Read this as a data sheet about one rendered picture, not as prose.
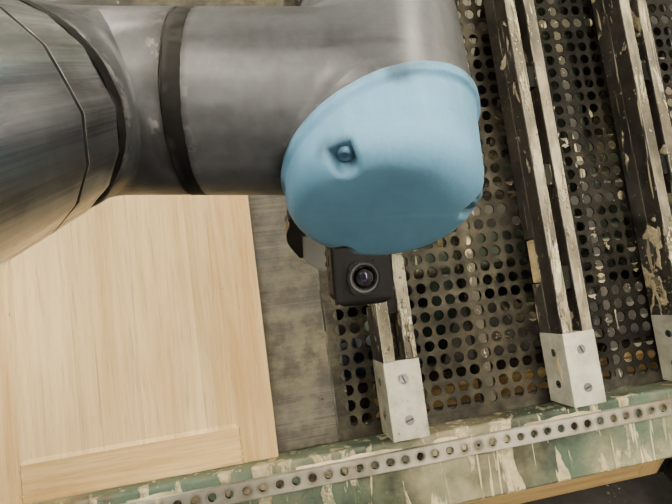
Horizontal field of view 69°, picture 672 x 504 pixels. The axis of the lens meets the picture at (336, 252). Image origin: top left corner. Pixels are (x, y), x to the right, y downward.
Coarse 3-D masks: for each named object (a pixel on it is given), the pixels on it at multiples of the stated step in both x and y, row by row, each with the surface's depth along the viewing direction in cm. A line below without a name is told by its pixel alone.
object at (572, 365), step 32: (512, 0) 90; (512, 32) 89; (512, 64) 90; (544, 64) 90; (512, 96) 91; (544, 96) 89; (512, 128) 92; (544, 128) 89; (512, 160) 93; (544, 160) 90; (544, 192) 87; (544, 224) 86; (544, 256) 87; (576, 256) 86; (544, 288) 88; (576, 288) 86; (544, 320) 89; (576, 320) 86; (544, 352) 90; (576, 352) 84; (576, 384) 84
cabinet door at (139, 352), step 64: (64, 256) 78; (128, 256) 80; (192, 256) 81; (0, 320) 75; (64, 320) 77; (128, 320) 78; (192, 320) 80; (256, 320) 81; (0, 384) 74; (64, 384) 76; (128, 384) 77; (192, 384) 79; (256, 384) 80; (0, 448) 73; (64, 448) 75; (128, 448) 76; (192, 448) 78; (256, 448) 79
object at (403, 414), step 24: (384, 312) 80; (408, 312) 80; (384, 336) 79; (408, 336) 80; (384, 360) 79; (408, 360) 79; (384, 384) 79; (408, 384) 79; (384, 408) 81; (408, 408) 78; (384, 432) 83; (408, 432) 78
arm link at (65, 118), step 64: (0, 0) 13; (0, 64) 11; (64, 64) 14; (128, 64) 17; (0, 128) 10; (64, 128) 13; (128, 128) 17; (0, 192) 10; (64, 192) 13; (128, 192) 20; (192, 192) 20; (0, 256) 12
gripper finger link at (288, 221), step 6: (288, 216) 40; (288, 222) 41; (288, 228) 41; (294, 228) 41; (288, 234) 42; (294, 234) 42; (300, 234) 42; (288, 240) 43; (294, 240) 43; (300, 240) 43; (294, 246) 44; (300, 246) 44; (300, 252) 45
